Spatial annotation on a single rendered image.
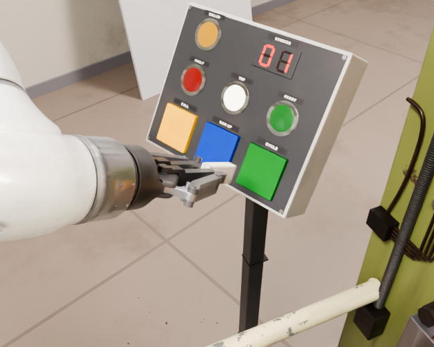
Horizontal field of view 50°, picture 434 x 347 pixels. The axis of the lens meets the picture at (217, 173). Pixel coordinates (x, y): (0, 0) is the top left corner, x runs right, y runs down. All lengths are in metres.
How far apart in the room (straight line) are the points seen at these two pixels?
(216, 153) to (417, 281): 0.50
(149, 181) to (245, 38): 0.40
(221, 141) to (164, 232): 1.30
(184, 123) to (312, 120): 0.25
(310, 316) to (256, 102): 0.49
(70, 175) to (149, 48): 2.58
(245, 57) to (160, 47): 2.22
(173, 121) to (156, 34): 2.13
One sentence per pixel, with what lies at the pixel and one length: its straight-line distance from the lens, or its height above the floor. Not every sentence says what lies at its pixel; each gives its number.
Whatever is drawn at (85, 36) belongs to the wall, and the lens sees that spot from 3.27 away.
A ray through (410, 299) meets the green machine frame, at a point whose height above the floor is 0.68.
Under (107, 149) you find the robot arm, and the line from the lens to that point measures 0.48.
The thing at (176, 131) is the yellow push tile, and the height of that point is 1.01.
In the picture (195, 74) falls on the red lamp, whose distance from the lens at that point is 0.88.
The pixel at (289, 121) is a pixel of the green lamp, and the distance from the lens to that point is 0.77.
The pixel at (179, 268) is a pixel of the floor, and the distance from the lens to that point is 1.95.
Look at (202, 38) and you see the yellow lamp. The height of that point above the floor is 1.16.
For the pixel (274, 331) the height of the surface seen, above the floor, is 0.64.
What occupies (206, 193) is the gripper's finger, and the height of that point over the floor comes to 1.11.
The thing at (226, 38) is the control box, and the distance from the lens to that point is 0.86.
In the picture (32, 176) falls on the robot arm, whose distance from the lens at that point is 0.40.
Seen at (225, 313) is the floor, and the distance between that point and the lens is 1.81.
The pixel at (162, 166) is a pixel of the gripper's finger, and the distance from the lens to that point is 0.55.
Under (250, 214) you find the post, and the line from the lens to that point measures 1.06.
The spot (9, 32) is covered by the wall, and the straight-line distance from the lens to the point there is 3.04.
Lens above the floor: 1.50
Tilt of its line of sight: 39 degrees down
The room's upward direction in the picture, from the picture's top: straight up
